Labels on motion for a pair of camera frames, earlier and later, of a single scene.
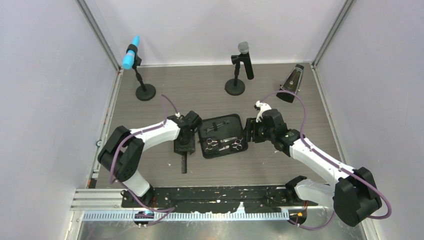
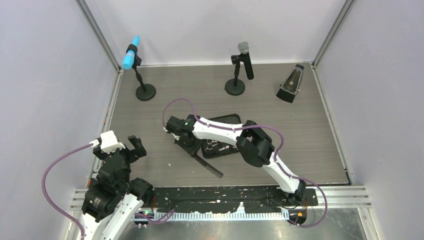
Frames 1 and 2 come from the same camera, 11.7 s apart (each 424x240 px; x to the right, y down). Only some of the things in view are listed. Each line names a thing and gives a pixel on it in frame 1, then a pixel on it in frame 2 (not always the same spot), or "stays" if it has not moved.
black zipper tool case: (222, 136) stays
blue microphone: (128, 59) stays
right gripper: (252, 125) to (190, 151)
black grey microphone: (243, 48) stays
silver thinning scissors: (209, 142) stays
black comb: (184, 162) to (207, 166)
